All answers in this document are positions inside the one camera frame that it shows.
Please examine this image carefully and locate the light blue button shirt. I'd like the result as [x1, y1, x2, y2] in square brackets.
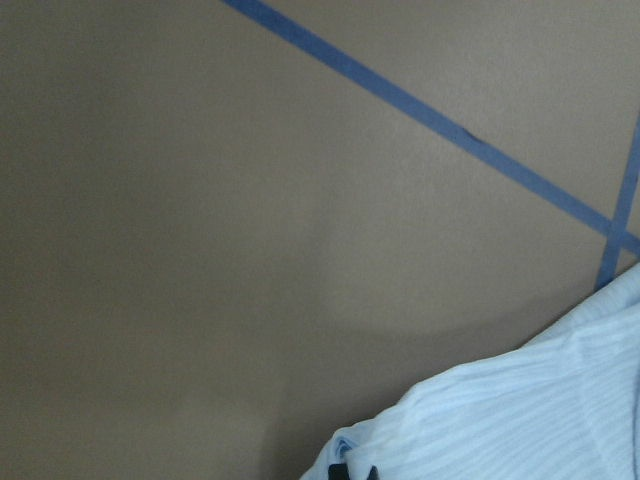
[307, 268, 639, 479]

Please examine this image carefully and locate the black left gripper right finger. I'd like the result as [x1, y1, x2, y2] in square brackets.
[367, 466, 379, 480]

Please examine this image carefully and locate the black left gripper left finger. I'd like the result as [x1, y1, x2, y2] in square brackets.
[328, 463, 347, 480]

